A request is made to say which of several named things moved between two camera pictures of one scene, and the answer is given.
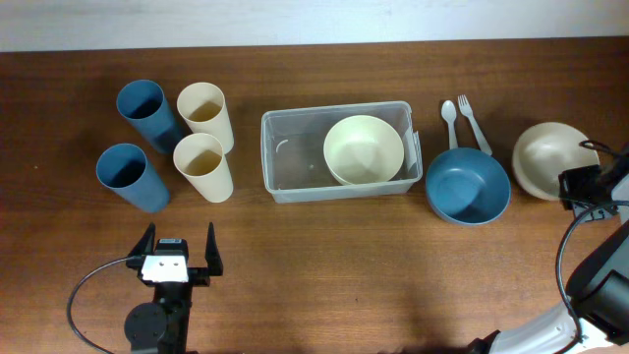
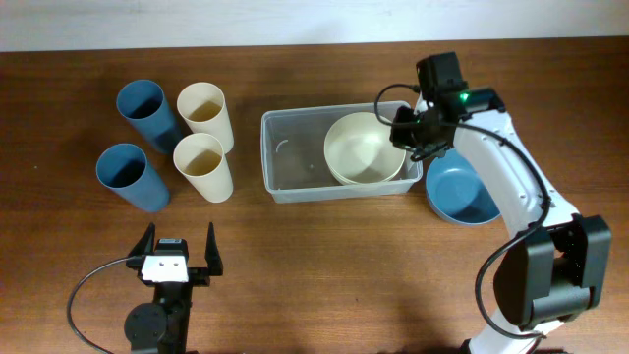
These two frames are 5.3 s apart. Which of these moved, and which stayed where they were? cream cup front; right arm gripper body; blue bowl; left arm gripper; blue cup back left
Moved: right arm gripper body
Stayed: blue cup back left; blue bowl; left arm gripper; cream cup front
